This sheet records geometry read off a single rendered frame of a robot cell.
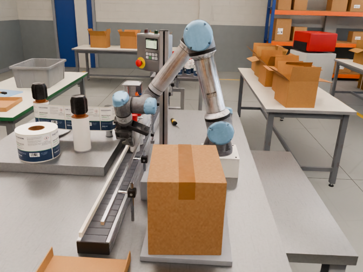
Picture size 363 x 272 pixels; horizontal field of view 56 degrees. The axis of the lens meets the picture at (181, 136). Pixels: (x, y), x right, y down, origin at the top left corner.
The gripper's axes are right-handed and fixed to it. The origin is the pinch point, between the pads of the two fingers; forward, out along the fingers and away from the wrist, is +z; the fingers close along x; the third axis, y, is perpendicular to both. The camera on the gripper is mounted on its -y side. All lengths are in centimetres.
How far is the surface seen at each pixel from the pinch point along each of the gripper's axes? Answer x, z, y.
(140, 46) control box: -42, -31, -1
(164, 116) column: -17.3, -3.5, -14.6
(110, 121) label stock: -22.6, 8.2, 18.1
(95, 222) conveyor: 55, -26, 3
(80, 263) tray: 71, -29, 3
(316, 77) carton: -128, 59, -135
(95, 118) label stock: -22.6, 5.9, 26.5
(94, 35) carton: -482, 266, 183
